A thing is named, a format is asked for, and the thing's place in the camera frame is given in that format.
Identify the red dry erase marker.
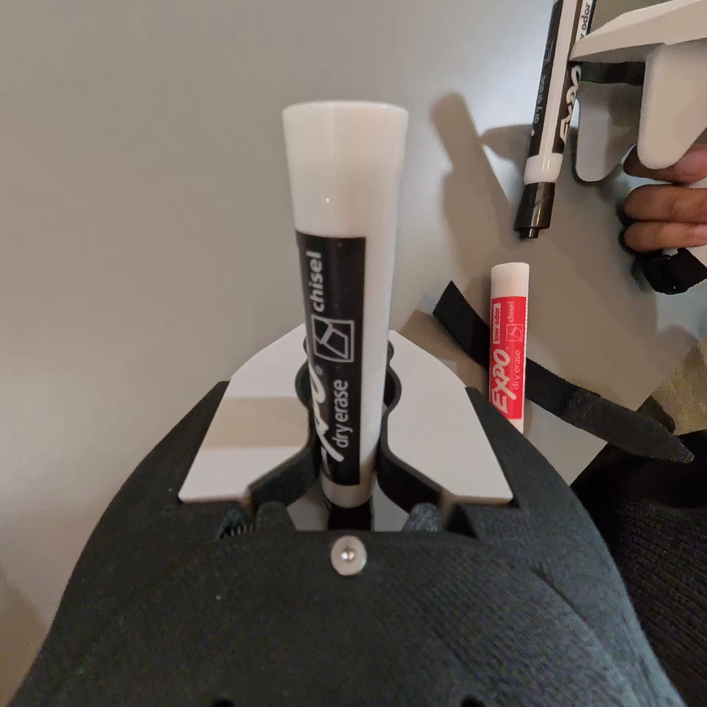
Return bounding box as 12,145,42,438
487,263,531,438

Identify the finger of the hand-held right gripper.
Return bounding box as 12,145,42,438
571,61,646,183
568,0,707,170

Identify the black dry erase marker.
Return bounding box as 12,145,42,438
513,0,601,240
281,101,410,532

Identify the person's right hand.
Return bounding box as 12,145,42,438
621,149,707,255

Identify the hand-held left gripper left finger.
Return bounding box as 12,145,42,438
177,322,322,504

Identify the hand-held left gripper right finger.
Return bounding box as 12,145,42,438
378,328,516,507

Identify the black hook-and-loop strap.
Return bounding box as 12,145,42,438
432,280,694,464

